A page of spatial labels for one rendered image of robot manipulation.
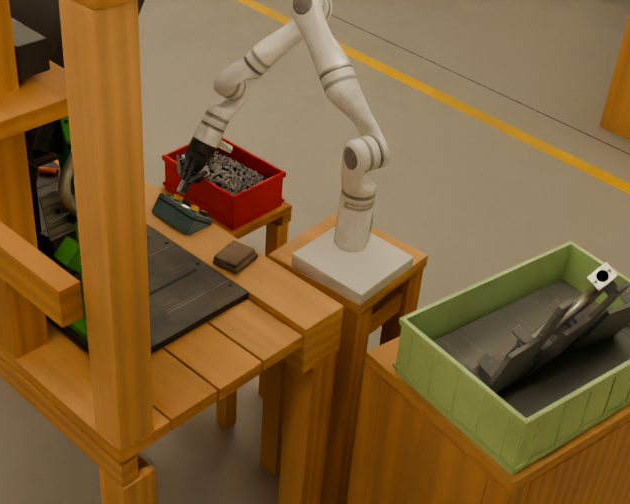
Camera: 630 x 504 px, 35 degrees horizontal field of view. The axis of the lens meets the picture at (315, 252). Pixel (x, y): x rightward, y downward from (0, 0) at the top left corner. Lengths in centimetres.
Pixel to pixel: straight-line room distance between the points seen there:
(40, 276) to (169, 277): 65
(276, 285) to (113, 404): 65
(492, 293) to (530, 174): 243
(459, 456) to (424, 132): 302
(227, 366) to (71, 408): 37
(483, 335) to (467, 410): 30
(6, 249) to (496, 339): 122
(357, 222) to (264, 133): 246
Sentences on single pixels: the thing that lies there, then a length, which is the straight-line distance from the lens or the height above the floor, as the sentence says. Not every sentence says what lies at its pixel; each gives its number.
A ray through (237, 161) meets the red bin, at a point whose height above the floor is 87.
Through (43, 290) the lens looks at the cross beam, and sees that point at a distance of 198.
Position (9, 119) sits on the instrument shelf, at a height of 154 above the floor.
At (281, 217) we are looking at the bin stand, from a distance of 303.
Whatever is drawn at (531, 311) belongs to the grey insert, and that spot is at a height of 85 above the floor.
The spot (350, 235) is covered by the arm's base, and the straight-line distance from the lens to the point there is 267.
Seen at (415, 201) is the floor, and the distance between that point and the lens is 462.
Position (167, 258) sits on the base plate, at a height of 90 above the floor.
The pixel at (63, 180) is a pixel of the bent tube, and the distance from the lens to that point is 251.
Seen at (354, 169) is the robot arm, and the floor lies 116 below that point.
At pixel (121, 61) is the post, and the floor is 175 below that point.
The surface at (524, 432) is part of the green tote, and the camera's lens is 222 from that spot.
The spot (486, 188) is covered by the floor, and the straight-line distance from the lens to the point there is 481.
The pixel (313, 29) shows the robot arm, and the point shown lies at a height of 143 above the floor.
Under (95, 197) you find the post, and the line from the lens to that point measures 178.
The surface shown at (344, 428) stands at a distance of 290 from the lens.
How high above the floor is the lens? 246
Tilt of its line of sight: 36 degrees down
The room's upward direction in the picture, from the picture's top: 5 degrees clockwise
